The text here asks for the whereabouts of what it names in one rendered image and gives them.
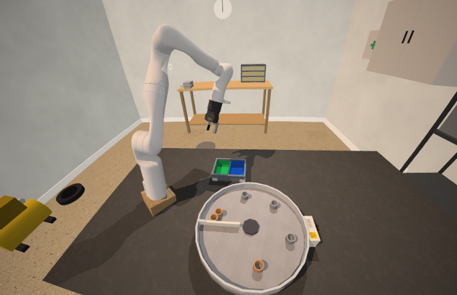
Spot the grey two-compartment bin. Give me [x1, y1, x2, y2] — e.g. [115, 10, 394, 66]
[211, 158, 246, 183]

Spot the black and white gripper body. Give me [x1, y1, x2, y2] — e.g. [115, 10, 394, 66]
[205, 91, 231, 123]

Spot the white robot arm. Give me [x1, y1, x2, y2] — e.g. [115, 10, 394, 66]
[131, 24, 233, 200]

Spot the grey metal bushing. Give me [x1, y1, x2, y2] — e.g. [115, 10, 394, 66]
[285, 233, 295, 245]
[270, 200, 278, 210]
[241, 191, 249, 200]

